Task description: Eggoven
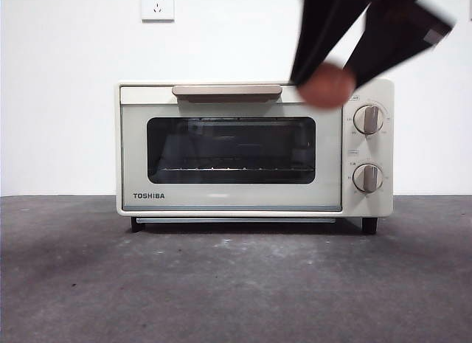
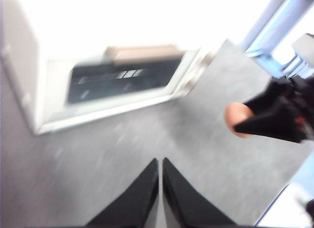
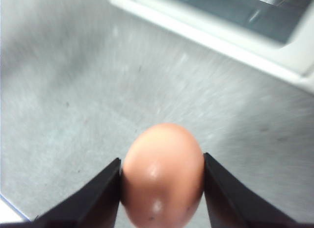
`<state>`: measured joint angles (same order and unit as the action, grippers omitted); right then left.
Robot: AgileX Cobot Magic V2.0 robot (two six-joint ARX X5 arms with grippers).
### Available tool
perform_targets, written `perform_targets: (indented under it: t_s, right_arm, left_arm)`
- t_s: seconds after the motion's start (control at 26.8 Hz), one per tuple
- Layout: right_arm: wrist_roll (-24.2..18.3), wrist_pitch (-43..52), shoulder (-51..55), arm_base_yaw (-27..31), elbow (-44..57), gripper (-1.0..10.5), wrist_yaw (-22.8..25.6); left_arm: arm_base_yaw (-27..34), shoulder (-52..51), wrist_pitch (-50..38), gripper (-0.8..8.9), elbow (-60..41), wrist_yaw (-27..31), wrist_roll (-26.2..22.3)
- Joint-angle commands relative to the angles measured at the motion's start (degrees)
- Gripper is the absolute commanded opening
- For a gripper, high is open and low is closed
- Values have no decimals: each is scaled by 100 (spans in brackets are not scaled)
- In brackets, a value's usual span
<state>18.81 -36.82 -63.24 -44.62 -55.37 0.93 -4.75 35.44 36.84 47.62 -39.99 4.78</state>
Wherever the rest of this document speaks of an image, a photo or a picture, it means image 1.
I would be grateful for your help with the white wall socket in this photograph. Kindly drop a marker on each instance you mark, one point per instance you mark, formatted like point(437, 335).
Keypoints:
point(158, 5)

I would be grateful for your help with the cream timer knob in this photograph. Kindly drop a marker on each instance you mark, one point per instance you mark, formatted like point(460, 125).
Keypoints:
point(368, 178)

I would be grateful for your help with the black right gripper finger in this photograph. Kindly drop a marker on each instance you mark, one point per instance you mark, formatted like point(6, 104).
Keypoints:
point(324, 26)
point(391, 37)

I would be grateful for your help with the brown egg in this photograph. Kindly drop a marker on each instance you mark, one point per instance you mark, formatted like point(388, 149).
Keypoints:
point(328, 86)

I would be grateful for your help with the cream Toshiba toaster oven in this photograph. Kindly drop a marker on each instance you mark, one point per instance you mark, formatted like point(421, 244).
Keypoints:
point(372, 151)

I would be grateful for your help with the metal crumb tray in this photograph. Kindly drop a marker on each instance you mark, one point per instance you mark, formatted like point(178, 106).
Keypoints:
point(236, 220)

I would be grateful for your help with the black oven foot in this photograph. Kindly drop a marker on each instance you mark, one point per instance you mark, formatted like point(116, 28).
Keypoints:
point(369, 226)
point(137, 225)

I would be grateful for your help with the cream temperature knob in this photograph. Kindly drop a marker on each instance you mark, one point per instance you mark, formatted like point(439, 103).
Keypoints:
point(368, 120)

